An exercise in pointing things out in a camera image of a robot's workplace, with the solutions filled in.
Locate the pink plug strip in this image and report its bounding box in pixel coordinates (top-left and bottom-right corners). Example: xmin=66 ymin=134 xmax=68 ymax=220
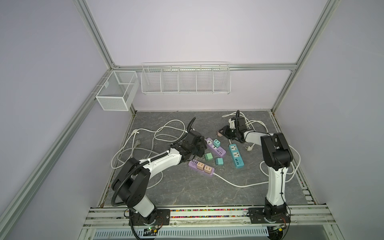
xmin=197 ymin=162 xmax=205 ymax=171
xmin=204 ymin=165 xmax=213 ymax=175

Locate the white cable front strip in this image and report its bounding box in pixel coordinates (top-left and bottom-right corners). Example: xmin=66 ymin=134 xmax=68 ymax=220
xmin=213 ymin=172 xmax=271 ymax=189

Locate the green plug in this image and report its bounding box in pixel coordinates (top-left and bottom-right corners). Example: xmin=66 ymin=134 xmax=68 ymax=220
xmin=205 ymin=153 xmax=214 ymax=161

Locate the white cable teal strip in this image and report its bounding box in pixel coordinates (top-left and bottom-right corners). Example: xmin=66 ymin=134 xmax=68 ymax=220
xmin=222 ymin=112 xmax=301 ymax=183

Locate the purple power strip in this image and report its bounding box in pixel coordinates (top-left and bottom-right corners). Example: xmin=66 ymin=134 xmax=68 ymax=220
xmin=188 ymin=160 xmax=215 ymax=177
xmin=205 ymin=138 xmax=227 ymax=158

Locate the white wire basket rack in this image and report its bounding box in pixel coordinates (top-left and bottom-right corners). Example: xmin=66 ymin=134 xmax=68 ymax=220
xmin=141 ymin=62 xmax=232 ymax=95

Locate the white mesh box basket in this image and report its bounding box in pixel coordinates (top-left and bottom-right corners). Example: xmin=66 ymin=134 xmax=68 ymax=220
xmin=96 ymin=71 xmax=140 ymax=112

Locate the white cables left bundle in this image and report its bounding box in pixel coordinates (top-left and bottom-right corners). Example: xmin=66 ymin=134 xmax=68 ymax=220
xmin=110 ymin=119 xmax=193 ymax=190

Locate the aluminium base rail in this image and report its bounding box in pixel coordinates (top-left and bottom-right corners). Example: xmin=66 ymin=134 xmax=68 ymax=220
xmin=83 ymin=205 xmax=336 ymax=229

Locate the grey wall plug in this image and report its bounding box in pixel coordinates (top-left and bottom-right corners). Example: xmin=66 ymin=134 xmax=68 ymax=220
xmin=133 ymin=140 xmax=141 ymax=148

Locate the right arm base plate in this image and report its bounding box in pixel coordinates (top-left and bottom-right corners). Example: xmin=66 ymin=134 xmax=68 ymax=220
xmin=246 ymin=206 xmax=291 ymax=224

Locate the teal power strip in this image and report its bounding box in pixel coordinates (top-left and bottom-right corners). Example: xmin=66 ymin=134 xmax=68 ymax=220
xmin=229 ymin=144 xmax=244 ymax=169

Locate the white wall plug right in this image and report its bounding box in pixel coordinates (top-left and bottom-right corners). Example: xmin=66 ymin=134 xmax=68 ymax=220
xmin=245 ymin=145 xmax=254 ymax=152

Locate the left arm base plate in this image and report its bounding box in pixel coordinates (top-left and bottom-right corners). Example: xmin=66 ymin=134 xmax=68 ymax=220
xmin=130 ymin=209 xmax=171 ymax=226

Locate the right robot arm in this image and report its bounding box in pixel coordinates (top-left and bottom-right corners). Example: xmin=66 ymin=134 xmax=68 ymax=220
xmin=218 ymin=115 xmax=293 ymax=223

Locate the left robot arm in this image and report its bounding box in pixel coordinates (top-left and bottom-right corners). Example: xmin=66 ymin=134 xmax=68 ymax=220
xmin=111 ymin=130 xmax=207 ymax=219

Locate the purple power strip front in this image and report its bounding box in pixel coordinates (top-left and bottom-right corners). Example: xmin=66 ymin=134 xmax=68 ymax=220
xmin=188 ymin=160 xmax=215 ymax=177

